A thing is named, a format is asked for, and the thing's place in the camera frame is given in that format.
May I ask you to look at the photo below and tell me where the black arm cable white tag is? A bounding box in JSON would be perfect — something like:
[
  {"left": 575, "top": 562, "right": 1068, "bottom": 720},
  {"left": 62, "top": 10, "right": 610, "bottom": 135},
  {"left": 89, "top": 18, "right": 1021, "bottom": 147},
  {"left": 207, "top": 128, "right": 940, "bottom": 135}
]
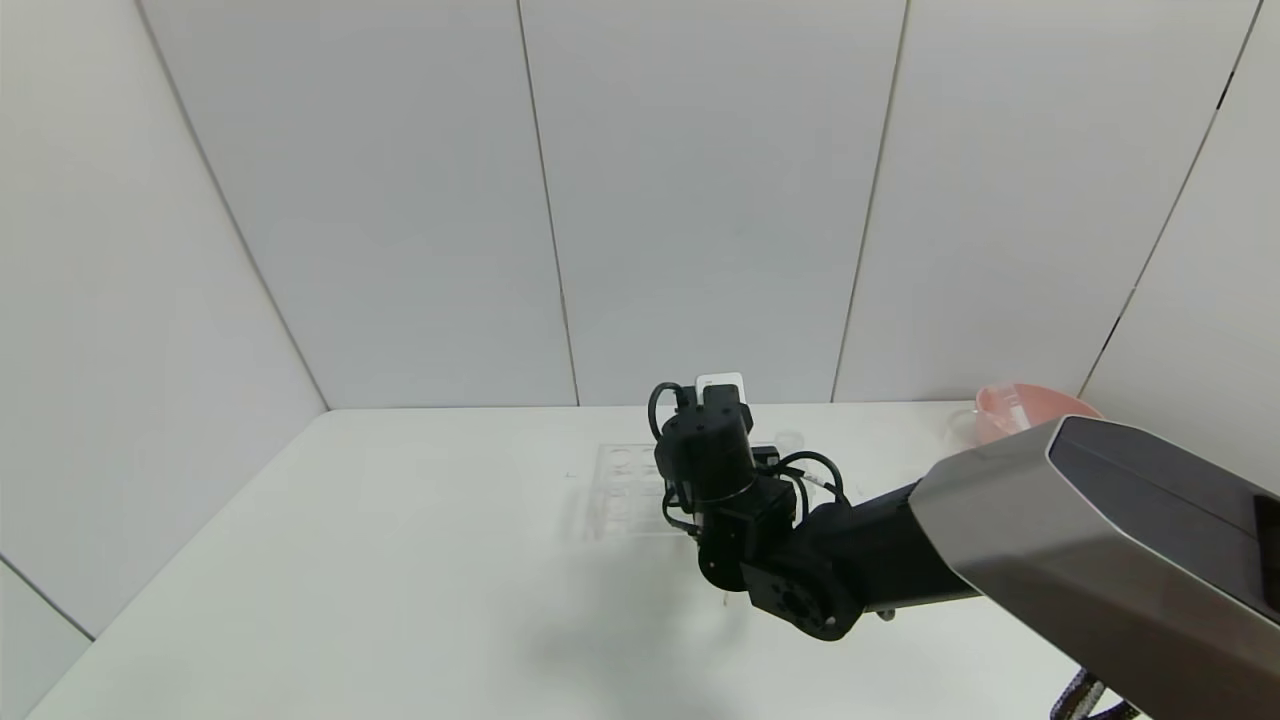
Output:
[{"left": 773, "top": 450, "right": 853, "bottom": 507}]

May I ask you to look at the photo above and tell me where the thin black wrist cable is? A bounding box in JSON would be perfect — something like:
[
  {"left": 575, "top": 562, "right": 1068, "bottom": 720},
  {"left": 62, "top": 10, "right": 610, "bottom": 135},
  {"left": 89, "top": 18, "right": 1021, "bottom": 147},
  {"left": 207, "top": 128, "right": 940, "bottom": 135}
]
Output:
[{"left": 660, "top": 485, "right": 701, "bottom": 537}]

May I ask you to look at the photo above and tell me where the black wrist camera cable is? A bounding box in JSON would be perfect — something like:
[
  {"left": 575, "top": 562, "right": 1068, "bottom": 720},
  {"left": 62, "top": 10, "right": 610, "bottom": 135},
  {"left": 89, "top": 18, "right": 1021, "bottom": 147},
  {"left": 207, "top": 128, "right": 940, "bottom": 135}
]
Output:
[{"left": 647, "top": 382, "right": 691, "bottom": 442}]

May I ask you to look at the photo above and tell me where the clear acrylic test tube rack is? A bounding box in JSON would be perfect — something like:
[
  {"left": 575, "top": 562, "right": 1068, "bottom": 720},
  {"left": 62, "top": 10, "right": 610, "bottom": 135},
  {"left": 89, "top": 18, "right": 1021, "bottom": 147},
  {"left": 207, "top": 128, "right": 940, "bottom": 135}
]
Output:
[{"left": 588, "top": 440, "right": 813, "bottom": 541}]

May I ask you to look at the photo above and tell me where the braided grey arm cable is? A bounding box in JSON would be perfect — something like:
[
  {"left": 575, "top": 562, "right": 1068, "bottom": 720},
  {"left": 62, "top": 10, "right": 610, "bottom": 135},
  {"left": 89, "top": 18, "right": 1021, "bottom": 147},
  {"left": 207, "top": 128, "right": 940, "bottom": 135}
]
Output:
[{"left": 1048, "top": 668, "right": 1141, "bottom": 720}]

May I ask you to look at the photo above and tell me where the pink bowl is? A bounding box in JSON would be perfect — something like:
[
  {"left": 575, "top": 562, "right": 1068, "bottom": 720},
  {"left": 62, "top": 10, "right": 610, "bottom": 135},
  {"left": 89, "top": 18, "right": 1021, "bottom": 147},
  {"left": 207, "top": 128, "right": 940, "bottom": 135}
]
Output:
[{"left": 975, "top": 383, "right": 1104, "bottom": 447}]

